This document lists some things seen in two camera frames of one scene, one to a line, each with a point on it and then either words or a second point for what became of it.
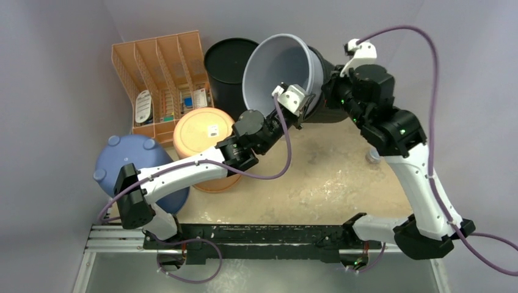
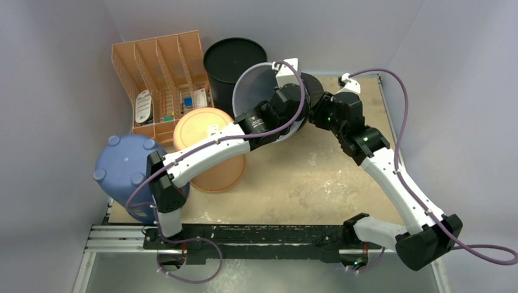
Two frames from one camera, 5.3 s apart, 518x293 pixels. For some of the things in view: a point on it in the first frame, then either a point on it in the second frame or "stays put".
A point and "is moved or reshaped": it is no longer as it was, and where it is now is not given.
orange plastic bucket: x=201 y=130 stays put
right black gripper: x=329 y=86 to x=321 y=114
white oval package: x=143 y=105 stays put
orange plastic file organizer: x=164 y=77 stays put
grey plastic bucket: x=281 y=58 is moved or reshaped
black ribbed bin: x=322 y=114 to x=314 y=86
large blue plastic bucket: x=144 y=152 stays put
